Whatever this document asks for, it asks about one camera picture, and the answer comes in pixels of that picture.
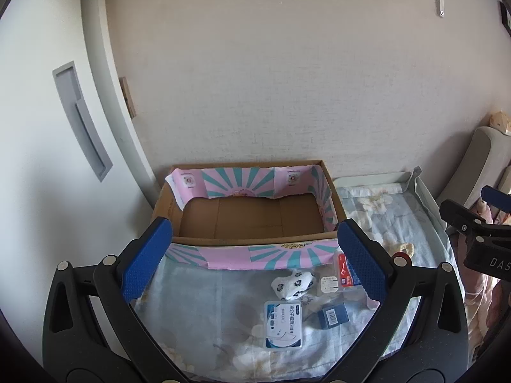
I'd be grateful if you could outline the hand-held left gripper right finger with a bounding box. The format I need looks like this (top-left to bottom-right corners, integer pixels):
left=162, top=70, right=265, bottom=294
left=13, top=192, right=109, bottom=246
left=319, top=219, right=469, bottom=383

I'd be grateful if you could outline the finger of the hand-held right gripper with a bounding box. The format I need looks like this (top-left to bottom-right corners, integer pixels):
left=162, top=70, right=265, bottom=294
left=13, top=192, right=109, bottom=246
left=481, top=185, right=511, bottom=214
left=439, top=199, right=496, bottom=241

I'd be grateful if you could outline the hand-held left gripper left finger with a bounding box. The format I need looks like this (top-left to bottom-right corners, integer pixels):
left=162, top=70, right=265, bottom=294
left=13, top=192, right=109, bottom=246
left=42, top=216, right=188, bottom=383

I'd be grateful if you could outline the cream scrunchie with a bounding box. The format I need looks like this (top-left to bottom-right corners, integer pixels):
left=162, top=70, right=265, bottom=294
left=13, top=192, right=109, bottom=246
left=389, top=241, right=416, bottom=257

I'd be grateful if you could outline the small blue box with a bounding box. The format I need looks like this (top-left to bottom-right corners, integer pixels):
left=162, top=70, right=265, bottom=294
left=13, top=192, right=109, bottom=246
left=317, top=302, right=349, bottom=330

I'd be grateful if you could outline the white dental floss box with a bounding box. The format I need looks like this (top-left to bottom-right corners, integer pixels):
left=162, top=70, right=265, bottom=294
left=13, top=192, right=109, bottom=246
left=264, top=300, right=303, bottom=349

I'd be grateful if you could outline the cardboard box with pink flaps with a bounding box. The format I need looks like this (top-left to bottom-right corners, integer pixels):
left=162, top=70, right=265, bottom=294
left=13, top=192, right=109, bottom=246
left=152, top=160, right=347, bottom=272

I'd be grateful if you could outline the floss pick box red label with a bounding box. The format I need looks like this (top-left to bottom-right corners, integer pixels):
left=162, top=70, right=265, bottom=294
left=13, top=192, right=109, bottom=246
left=332, top=252, right=366, bottom=288

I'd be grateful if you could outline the white charger plug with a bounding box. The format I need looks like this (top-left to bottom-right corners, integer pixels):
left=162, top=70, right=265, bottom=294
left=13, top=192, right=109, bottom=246
left=318, top=274, right=339, bottom=297

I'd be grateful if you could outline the grey headboard cushion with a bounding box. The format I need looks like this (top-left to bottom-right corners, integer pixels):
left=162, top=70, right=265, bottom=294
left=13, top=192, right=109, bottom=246
left=435, top=125, right=511, bottom=232

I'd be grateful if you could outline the pink blanket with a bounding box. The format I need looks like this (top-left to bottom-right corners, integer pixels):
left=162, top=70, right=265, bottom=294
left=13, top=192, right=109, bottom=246
left=465, top=279, right=511, bottom=352

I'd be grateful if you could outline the white sock with black print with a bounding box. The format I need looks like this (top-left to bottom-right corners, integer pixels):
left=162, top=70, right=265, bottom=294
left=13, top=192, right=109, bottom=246
left=271, top=269, right=316, bottom=301

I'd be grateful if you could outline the beige plush toy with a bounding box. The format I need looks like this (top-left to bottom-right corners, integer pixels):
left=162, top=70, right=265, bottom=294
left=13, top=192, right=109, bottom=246
left=489, top=112, right=511, bottom=134

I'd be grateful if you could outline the floral bedsheet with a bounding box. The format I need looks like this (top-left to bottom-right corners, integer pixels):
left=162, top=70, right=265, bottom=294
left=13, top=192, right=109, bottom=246
left=133, top=169, right=468, bottom=381

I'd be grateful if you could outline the white wardrobe door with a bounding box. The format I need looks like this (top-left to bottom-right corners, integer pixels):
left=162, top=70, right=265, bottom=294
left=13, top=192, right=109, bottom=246
left=0, top=0, right=160, bottom=368

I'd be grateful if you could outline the wooden block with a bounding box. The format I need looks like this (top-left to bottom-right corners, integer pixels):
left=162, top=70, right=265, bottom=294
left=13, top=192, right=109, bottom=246
left=120, top=77, right=137, bottom=119

